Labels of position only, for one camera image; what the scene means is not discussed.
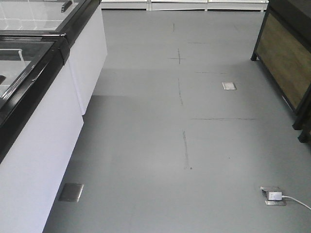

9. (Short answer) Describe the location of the steel floor socket plate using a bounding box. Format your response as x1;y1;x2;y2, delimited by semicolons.
222;82;237;90

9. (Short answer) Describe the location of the left steel floor plate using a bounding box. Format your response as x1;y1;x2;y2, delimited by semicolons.
59;183;84;202

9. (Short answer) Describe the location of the near white chest freezer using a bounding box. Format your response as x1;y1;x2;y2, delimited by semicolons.
0;37;84;233

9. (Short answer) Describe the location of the white chest freezer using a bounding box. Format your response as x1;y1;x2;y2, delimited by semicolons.
0;37;84;233
0;0;107;115

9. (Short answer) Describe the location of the far white chest freezer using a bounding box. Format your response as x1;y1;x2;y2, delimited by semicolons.
0;0;107;115

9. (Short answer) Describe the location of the white power adapter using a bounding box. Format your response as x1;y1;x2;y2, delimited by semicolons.
266;191;283;201

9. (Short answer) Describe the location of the black wooden display stand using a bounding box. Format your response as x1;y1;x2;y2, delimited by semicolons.
251;0;311;130

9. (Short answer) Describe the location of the white shelf base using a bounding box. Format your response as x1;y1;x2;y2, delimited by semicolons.
101;0;269;12

